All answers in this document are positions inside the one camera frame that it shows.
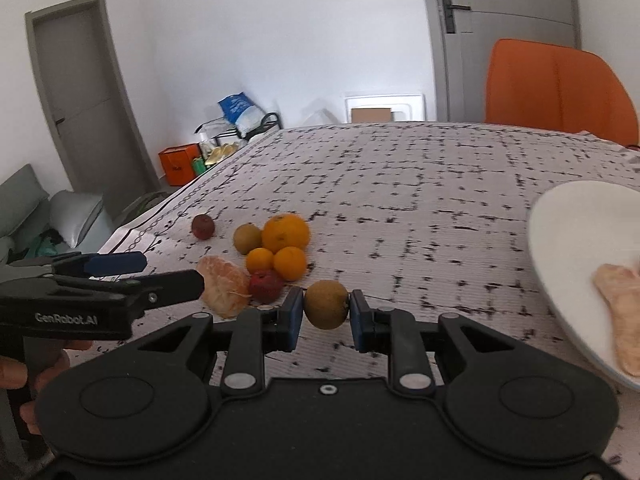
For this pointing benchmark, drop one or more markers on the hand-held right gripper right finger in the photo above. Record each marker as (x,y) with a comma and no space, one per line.
(359,322)

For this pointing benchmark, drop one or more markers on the small orange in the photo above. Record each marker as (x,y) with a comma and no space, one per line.
(290,263)
(259,260)

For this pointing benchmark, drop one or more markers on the white foam packaging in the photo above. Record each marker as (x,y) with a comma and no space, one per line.
(400,101)

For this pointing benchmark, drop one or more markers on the bread slice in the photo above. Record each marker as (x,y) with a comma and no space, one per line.
(622,310)

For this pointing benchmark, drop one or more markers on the peeled orange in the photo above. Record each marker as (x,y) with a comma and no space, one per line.
(223,285)

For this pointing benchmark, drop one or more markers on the orange box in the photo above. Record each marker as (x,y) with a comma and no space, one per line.
(177,165)

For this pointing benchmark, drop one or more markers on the yellow bag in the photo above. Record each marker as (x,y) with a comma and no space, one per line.
(220,154)

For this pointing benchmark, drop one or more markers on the brown cardboard piece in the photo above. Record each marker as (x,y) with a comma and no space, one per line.
(371,115)

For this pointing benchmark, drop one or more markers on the small red plum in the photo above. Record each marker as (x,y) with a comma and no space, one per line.
(202,226)
(265,286)

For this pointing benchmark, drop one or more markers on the silver sofa cushion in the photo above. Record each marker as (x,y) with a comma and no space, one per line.
(75,217)

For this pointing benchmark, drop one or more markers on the white plate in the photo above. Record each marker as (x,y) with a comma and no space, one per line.
(565,240)

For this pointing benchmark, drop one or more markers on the brown kiwi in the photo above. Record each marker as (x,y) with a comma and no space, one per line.
(248,238)
(326,305)

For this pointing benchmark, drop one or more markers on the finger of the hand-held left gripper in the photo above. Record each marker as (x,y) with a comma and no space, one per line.
(117,262)
(175,285)

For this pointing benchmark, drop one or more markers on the person's left hand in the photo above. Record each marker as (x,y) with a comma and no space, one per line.
(12,375)

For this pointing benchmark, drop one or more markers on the orange chair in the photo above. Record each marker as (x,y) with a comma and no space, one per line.
(550,85)

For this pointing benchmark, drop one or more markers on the dark green bag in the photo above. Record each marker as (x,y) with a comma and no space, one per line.
(147,205)

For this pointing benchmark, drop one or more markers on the large orange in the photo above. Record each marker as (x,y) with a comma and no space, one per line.
(286,232)

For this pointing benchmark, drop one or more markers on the grey-green sofa cushion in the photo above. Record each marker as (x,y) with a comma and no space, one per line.
(20,200)

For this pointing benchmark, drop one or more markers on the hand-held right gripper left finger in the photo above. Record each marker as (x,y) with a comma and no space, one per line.
(292,322)

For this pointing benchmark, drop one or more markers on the blue and white bag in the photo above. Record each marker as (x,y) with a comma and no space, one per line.
(240,110)

